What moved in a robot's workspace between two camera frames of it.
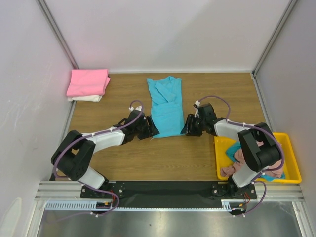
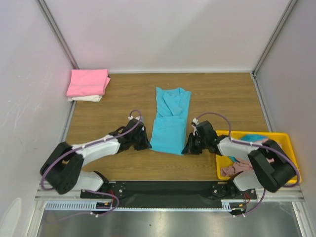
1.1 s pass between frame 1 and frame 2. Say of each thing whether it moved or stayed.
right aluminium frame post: stayed
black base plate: stayed
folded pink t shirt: stayed
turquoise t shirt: moved
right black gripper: moved
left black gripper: moved
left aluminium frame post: stayed
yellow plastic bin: stayed
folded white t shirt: stayed
